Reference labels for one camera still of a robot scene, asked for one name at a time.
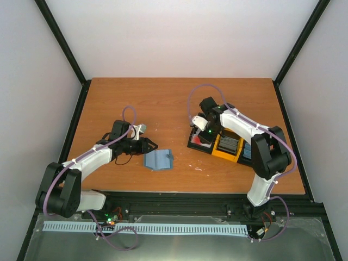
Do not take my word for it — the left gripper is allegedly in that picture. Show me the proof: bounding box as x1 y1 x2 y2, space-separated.
121 137 158 156

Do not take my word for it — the teal card holder wallet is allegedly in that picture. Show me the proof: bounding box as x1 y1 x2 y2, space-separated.
144 149 174 171

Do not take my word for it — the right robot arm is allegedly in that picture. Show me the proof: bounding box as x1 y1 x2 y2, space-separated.
191 97 292 216

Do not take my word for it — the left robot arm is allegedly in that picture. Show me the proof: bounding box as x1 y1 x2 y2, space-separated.
35 120 158 219

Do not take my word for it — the black card bin left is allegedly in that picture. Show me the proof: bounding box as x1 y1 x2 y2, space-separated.
187 127 215 154

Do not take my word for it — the black card bin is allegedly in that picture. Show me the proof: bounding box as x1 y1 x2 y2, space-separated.
187 127 215 154
237 141 252 167

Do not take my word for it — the grey card stack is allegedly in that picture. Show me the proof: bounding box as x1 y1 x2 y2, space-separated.
217 136 240 156

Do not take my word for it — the yellow card bin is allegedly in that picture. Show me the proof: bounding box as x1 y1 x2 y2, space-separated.
212 129 245 164

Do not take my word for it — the blue card stack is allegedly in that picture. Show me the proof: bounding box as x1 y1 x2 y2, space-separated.
243 142 252 159

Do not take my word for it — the black card bin right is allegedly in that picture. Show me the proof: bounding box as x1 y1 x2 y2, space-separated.
237 141 252 167

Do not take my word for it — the electronics board with leds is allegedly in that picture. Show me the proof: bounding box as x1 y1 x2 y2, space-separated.
105 207 122 225

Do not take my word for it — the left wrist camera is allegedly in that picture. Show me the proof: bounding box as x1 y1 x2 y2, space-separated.
130 124 147 140

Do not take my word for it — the black front rail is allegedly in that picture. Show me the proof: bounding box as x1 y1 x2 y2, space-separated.
93 192 328 222

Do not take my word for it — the light blue cable duct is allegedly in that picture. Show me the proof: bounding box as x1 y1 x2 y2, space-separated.
42 221 248 237

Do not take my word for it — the purple cable loop front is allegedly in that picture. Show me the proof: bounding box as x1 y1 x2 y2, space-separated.
88 210 139 251

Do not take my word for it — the black frame post left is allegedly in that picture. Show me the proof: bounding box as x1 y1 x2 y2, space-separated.
34 0 88 86

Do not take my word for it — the black frame post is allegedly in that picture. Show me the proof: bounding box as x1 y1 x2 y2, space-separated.
34 0 88 86
274 0 332 84

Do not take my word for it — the black frame post right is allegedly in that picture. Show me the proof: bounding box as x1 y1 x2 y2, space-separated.
274 0 332 84

